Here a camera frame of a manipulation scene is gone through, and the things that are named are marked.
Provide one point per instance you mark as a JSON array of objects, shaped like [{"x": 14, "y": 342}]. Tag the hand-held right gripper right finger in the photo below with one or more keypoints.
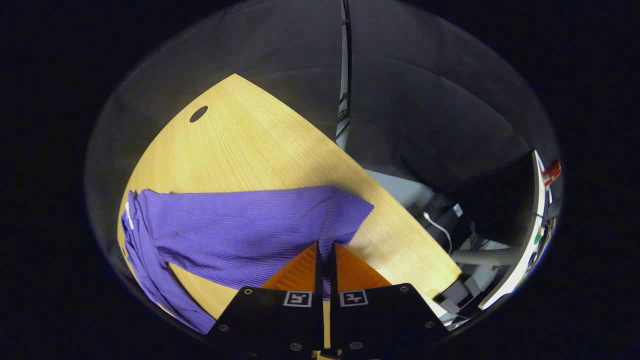
[{"x": 385, "y": 320}]

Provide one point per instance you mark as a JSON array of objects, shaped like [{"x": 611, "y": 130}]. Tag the dark vertical pole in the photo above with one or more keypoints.
[{"x": 344, "y": 50}]

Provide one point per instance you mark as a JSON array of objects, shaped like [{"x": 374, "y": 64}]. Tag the gray metal bar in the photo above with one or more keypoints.
[{"x": 485, "y": 257}]

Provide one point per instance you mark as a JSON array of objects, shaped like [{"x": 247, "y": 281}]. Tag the small red object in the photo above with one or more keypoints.
[{"x": 552, "y": 172}]

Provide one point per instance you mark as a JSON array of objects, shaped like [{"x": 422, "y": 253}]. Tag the purple ribbed jacket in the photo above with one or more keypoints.
[{"x": 240, "y": 230}]

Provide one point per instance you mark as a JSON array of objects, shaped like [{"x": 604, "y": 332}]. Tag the white side desk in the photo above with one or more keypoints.
[{"x": 538, "y": 200}]

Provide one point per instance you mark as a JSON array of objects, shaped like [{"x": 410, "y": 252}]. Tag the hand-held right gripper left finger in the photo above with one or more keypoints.
[{"x": 265, "y": 320}]

